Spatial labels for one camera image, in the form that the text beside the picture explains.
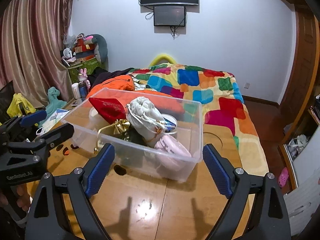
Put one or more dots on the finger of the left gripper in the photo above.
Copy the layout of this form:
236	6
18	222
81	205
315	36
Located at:
47	139
23	127

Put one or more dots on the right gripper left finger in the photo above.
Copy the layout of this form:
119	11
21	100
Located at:
48	216

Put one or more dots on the red embroidered pouch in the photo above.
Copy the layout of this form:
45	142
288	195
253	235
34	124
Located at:
109	109

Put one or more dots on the gold drawstring pouch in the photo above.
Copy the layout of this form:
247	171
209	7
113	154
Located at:
117	129

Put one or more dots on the pink round case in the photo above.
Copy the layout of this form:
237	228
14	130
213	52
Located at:
173	148

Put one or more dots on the white drawstring cloth bag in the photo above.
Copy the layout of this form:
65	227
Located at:
146	119

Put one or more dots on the left hand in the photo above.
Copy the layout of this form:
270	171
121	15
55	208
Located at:
23	198

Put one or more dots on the yellow cloth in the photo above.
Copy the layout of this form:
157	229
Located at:
20	106

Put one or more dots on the paper booklets pile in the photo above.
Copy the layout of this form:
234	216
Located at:
52	121

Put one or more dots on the pink croc shoe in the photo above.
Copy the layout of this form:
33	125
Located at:
283	177

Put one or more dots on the teal dinosaur plush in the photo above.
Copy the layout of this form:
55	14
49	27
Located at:
54	102

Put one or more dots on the white cylinder bottle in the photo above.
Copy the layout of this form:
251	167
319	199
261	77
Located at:
75	90

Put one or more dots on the wooden wardrobe shelf unit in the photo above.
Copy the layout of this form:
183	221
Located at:
297	136

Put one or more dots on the pink rabbit figurine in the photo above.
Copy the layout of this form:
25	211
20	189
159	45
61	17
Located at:
83	78

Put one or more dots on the dark purple clothing pile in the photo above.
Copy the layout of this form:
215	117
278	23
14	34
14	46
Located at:
100	75

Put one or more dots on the orange puffer jacket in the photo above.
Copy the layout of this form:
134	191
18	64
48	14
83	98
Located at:
123	89

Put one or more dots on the brown wooden door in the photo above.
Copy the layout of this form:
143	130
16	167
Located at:
304	68

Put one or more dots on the colourful patchwork quilt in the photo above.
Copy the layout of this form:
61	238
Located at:
221	100

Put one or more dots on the pink striped curtain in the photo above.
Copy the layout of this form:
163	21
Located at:
32	36

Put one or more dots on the grey plush cushion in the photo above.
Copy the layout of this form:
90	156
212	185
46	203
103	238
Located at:
100	50

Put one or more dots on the clear plastic storage box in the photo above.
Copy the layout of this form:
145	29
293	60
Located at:
137	151

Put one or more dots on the yellow curved headboard tube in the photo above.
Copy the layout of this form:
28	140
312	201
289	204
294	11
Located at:
162	58

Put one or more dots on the small black wall monitor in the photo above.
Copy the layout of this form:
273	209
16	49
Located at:
169	16

